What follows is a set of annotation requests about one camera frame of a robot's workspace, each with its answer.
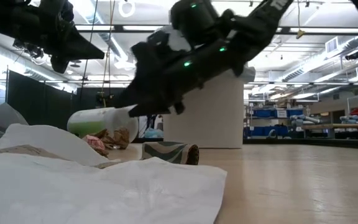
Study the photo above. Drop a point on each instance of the white plastic trash bin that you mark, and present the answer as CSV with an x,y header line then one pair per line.
x,y
204,118

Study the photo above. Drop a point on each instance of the yellow hanging pendant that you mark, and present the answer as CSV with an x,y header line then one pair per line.
x,y
300,33

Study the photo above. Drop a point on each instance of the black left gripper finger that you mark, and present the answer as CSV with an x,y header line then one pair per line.
x,y
59,65
73,46

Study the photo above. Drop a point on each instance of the grey blue rolled bundle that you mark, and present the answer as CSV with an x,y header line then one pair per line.
x,y
357,119
304,119

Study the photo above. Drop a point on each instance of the silver ceiling duct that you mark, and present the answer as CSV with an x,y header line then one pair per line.
x,y
322,62

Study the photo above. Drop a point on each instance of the black yellow hanging tool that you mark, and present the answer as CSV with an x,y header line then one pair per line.
x,y
104,98

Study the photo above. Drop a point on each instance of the white wipes canister green label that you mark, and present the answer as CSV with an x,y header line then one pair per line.
x,y
89,124

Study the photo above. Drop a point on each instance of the dark striped snack wrapper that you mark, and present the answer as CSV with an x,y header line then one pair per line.
x,y
166,152

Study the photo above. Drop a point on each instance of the shelving with blue bins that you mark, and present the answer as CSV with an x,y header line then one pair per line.
x,y
272,121

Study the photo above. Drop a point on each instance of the brown paper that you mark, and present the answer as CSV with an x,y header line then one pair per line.
x,y
117,138

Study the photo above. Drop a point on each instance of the black ceiling camera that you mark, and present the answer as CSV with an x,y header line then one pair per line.
x,y
352,56

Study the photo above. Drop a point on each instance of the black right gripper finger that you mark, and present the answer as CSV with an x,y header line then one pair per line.
x,y
129,99
157,109

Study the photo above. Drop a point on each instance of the wooden workbench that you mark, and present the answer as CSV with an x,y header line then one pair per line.
x,y
337,127

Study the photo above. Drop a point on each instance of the black overhead light bar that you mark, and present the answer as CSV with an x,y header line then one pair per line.
x,y
322,30

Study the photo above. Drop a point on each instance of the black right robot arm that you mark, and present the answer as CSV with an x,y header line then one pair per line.
x,y
259,28

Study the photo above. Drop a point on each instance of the black curtain partition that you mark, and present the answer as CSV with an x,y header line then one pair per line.
x,y
42,102

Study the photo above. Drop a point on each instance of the black aluminium table frame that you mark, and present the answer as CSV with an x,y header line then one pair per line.
x,y
322,143

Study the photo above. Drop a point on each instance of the pink wrapper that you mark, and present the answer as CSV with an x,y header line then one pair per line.
x,y
93,143

